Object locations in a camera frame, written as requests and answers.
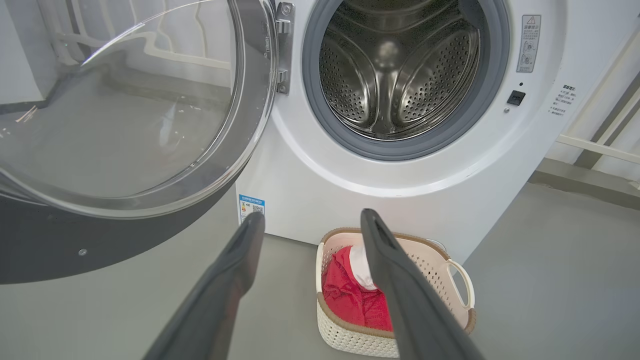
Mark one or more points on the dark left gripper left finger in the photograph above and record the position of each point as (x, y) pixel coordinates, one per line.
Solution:
(210, 320)

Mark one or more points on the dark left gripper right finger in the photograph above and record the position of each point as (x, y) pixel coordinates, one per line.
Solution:
(420, 320)

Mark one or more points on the red and white garment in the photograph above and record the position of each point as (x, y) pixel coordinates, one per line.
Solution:
(350, 300)

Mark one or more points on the black round washer door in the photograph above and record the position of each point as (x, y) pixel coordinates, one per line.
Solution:
(50, 240)

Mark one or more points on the cream laundry basket brown rim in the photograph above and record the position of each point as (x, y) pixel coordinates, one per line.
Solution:
(345, 340)

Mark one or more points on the white front-load washing machine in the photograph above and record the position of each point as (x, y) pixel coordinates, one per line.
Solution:
(375, 200)

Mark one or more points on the black door latch socket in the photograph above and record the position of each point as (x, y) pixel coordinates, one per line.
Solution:
(516, 97)

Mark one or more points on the stainless steel washing machine drum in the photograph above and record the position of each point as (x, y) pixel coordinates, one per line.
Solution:
(390, 75)

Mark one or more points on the silver metal door hinge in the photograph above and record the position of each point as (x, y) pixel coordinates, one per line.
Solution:
(284, 50)

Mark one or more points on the blue energy label sticker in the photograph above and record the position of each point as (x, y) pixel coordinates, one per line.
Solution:
(251, 207)

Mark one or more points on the grey skirting board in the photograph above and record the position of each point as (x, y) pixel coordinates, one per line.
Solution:
(590, 182)

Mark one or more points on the grey warning sticker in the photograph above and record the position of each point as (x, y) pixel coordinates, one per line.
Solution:
(528, 44)

